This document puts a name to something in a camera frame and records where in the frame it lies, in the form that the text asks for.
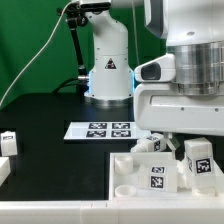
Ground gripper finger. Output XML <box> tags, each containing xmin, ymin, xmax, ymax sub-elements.
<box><xmin>164</xmin><ymin>132</ymin><xmax>180</xmax><ymax>159</ymax></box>

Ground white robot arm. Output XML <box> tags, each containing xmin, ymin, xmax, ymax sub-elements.
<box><xmin>80</xmin><ymin>0</ymin><xmax>224</xmax><ymax>136</ymax></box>

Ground white square tabletop tray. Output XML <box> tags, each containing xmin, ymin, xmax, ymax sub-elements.
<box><xmin>109</xmin><ymin>152</ymin><xmax>224</xmax><ymax>201</ymax></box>

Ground white fiducial marker sheet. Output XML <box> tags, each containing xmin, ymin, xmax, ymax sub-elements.
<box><xmin>64</xmin><ymin>122</ymin><xmax>151</xmax><ymax>140</ymax></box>

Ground white left fence block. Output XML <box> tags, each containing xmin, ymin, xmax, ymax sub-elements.
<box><xmin>0</xmin><ymin>157</ymin><xmax>11</xmax><ymax>186</ymax></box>

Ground white front fence wall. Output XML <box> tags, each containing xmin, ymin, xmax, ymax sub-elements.
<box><xmin>0</xmin><ymin>200</ymin><xmax>224</xmax><ymax>224</ymax></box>

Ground black cables at base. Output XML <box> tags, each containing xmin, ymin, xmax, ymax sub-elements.
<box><xmin>51</xmin><ymin>77</ymin><xmax>88</xmax><ymax>94</ymax></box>

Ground white cable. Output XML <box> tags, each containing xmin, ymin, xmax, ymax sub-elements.
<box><xmin>0</xmin><ymin>2</ymin><xmax>72</xmax><ymax>108</ymax></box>

